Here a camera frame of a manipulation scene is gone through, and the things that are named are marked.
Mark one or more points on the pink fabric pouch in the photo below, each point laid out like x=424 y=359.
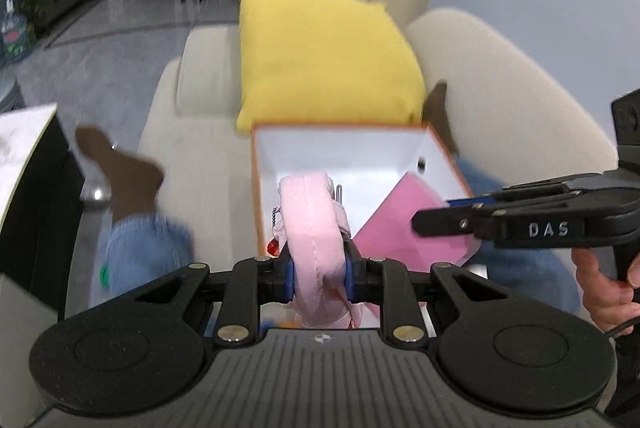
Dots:
x=312 y=227

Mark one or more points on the pink card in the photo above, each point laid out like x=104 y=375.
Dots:
x=388 y=232

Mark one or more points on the water bottle jug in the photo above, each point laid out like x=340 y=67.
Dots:
x=15 y=36

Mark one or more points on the right leg brown sock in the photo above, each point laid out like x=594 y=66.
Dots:
x=535 y=274

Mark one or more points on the orange cardboard box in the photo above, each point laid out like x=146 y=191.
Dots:
x=366 y=162

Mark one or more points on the white coffee table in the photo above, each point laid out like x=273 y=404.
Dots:
x=41 y=208

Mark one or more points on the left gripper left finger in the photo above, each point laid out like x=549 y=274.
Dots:
x=275 y=278

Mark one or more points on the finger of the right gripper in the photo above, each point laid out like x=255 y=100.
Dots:
x=472 y=220
x=492 y=195

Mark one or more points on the leg brown sock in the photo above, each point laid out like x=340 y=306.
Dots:
x=143 y=245
x=535 y=274

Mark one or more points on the left leg brown sock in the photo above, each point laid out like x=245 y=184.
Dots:
x=143 y=245

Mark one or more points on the beige sofa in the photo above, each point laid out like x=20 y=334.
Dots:
x=507 y=116

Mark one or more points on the person's right hand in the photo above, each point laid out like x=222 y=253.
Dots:
x=609 y=303

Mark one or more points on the yellow cushion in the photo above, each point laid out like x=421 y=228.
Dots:
x=325 y=62

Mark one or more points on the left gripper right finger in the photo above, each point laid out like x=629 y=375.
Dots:
x=356 y=273

